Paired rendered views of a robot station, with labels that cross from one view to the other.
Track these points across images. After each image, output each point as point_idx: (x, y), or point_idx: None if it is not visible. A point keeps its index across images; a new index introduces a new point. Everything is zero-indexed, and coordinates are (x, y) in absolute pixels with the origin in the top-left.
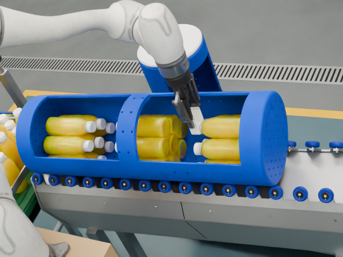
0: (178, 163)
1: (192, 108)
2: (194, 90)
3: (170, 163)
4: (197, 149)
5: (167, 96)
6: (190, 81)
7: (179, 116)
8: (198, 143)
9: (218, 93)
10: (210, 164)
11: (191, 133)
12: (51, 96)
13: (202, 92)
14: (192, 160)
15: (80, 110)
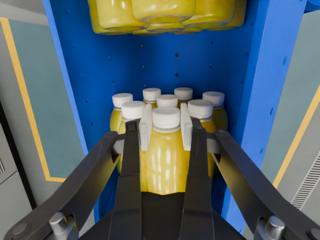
0: (68, 95)
1: (184, 131)
2: (229, 186)
3: (63, 77)
4: (124, 114)
5: (257, 10)
6: (255, 225)
7: (90, 150)
8: (135, 115)
9: (229, 207)
10: (84, 155)
11: (222, 36)
12: None
13: (256, 150)
14: (174, 49)
15: None
